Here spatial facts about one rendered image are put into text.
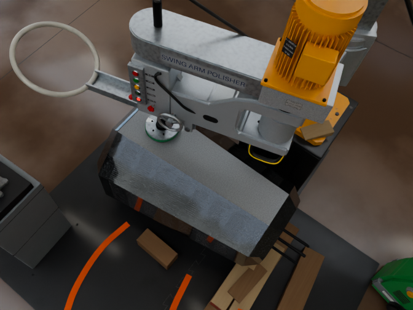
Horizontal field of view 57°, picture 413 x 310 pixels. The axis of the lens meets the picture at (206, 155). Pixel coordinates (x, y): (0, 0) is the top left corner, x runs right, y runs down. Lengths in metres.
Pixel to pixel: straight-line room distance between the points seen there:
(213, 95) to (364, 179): 2.04
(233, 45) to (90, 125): 2.08
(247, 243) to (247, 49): 1.15
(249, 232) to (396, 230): 1.58
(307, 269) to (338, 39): 1.99
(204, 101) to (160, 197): 0.79
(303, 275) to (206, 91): 1.66
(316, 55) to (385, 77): 3.03
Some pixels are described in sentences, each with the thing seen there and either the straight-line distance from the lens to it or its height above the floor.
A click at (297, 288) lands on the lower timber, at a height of 0.09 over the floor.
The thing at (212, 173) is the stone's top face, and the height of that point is 0.82.
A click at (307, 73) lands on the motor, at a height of 1.88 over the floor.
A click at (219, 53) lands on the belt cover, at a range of 1.72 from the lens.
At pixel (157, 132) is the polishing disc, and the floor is 0.88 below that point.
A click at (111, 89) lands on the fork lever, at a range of 2.38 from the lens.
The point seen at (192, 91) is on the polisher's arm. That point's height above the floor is 1.39.
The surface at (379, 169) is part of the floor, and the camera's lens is 3.74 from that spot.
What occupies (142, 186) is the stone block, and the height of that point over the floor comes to 0.66.
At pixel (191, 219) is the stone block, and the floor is 0.66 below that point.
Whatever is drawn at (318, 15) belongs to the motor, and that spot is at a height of 2.08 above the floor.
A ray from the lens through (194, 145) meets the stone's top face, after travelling 2.43.
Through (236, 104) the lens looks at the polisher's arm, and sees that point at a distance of 1.83.
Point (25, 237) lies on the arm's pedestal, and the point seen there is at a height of 0.46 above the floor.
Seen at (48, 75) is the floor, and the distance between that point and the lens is 3.99.
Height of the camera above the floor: 2.93
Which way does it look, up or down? 61 degrees down
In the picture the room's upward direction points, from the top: 9 degrees clockwise
